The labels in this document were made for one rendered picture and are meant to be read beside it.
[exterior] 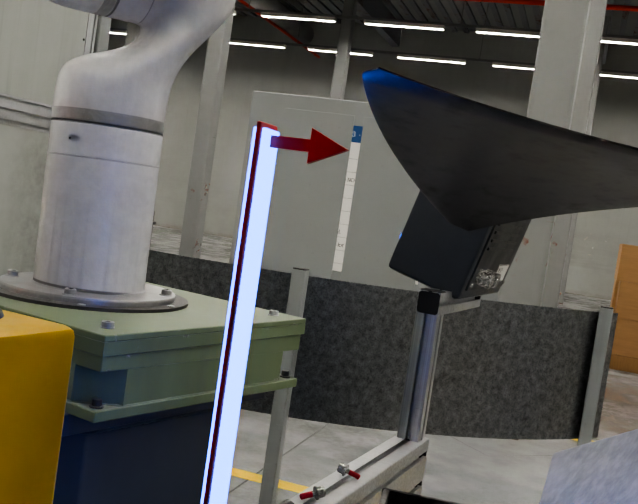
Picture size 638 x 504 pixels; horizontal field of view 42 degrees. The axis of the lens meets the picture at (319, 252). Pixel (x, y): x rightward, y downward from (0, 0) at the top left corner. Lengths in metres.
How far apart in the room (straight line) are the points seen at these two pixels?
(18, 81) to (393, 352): 1.27
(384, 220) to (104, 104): 5.86
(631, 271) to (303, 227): 3.39
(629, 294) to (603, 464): 8.08
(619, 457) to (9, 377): 0.33
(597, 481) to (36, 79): 2.16
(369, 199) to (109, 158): 5.89
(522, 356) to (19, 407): 2.20
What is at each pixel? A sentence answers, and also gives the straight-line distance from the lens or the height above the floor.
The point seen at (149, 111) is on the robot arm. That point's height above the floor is 1.21.
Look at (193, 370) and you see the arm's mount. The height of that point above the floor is 0.96.
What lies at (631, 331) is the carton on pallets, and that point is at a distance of 8.63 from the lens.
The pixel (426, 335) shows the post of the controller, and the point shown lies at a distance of 1.07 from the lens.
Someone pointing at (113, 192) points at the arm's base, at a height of 1.12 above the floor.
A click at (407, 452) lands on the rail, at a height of 0.86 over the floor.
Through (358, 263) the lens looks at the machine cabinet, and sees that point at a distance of 6.74.
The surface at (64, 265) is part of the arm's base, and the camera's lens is 0.90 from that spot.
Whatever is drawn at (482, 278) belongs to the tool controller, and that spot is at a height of 1.08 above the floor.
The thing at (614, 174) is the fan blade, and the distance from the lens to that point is 0.52.
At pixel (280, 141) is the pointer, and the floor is 1.18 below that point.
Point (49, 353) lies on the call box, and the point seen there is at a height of 1.06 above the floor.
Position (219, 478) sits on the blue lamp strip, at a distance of 0.60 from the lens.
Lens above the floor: 1.14
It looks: 3 degrees down
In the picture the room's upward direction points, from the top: 8 degrees clockwise
